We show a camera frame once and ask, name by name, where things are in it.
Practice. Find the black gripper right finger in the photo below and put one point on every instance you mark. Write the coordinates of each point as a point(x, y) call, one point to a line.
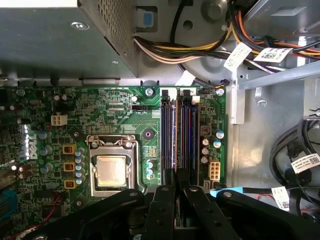
point(212, 220)

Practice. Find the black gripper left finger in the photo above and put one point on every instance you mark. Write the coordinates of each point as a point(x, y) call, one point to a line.
point(162, 212)

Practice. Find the black RAM slot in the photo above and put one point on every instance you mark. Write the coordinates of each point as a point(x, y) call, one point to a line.
point(164, 137)
point(184, 137)

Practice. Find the white eight-pin connector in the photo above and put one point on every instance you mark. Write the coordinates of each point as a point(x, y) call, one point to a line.
point(214, 170)

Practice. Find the metal CPU socket cover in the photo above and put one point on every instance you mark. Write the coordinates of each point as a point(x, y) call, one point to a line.
point(131, 166)

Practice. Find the silver CPU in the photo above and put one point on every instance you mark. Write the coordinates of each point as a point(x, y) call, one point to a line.
point(111, 171)

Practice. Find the yellow-cased inductor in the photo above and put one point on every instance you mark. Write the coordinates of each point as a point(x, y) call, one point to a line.
point(70, 184)
point(69, 167)
point(69, 150)

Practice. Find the black PC case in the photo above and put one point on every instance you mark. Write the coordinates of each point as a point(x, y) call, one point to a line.
point(262, 125)

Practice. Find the green motherboard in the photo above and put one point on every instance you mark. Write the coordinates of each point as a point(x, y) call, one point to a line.
point(120, 112)

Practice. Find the white four-pin connector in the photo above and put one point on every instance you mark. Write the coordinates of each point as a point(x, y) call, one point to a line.
point(58, 120)

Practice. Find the blue expansion slot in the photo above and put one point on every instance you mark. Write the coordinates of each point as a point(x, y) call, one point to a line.
point(7, 203)

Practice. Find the blue power supply latch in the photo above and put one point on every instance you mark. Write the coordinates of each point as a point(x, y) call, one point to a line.
point(147, 20)

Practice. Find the grey power supply box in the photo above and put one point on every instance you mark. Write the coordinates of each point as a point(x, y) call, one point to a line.
point(50, 45)

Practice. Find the grey drive cage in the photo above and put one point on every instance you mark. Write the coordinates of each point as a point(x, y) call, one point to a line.
point(275, 22)

